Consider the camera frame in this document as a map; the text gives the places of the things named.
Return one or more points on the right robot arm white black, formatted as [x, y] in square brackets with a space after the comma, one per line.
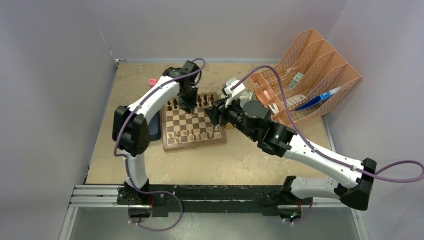
[348, 179]

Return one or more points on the pink capped bottle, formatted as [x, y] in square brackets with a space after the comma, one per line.
[153, 82]

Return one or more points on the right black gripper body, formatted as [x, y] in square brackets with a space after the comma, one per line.
[231, 114]

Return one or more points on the white card pack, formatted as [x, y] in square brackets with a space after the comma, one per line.
[296, 79]

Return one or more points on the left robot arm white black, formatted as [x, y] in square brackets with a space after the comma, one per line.
[131, 133]

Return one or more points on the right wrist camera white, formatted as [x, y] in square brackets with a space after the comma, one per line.
[232, 90]

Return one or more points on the wooden chess board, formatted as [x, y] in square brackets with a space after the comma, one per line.
[174, 120]

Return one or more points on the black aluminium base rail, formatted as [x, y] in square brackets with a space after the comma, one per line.
[267, 200]

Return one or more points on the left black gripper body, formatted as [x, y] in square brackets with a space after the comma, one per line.
[187, 99]

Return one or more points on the pink eraser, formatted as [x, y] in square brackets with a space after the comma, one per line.
[267, 95]

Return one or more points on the gold metal tin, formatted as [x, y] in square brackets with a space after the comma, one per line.
[247, 96]

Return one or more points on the white chess pawn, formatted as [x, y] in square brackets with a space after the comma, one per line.
[177, 135]

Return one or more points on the white stapler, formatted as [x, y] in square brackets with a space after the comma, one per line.
[273, 107]

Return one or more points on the dark blue tin lid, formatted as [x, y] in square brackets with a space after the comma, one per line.
[155, 128]

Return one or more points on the orange plastic file organizer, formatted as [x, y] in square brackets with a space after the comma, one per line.
[324, 69]

